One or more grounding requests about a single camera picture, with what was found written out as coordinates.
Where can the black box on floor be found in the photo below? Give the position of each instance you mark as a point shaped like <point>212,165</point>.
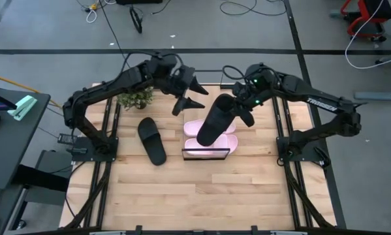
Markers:
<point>139,1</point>

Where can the dark side desk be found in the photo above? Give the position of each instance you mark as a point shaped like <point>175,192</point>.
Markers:
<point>15,147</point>

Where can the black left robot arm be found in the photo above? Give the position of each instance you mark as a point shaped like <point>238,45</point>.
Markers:
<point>123,80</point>

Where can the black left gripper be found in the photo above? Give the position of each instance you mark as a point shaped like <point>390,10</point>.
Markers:
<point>179,81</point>

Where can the black slide sandal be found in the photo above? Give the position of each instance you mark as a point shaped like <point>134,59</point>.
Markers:
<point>214,120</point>
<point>151,140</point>

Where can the small green potted plant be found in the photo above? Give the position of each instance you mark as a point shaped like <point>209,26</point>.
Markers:
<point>133,99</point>

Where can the mint green stapler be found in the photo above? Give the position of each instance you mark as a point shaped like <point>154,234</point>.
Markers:
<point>23,107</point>

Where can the black power adapter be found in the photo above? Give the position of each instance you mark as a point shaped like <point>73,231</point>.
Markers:
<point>66,138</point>

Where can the grey desk foot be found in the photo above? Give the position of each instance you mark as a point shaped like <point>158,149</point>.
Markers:
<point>378,96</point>

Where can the pink slide sandal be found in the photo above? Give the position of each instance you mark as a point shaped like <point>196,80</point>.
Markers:
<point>228,143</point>
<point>190,128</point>

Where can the red and black cart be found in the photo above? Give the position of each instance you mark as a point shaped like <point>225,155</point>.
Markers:
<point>378,8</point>

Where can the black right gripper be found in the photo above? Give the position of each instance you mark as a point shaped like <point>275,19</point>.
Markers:
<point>247,99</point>

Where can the black aluminium table frame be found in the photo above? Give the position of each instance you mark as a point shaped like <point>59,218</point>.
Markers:
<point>292,196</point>

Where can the silver bracket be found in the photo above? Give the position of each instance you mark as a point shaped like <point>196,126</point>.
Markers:
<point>288,233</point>
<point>107,233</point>

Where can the wooden shelf with black frame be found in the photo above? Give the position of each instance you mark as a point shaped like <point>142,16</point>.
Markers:
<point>195,115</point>

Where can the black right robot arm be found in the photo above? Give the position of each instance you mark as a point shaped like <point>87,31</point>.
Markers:
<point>312,98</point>

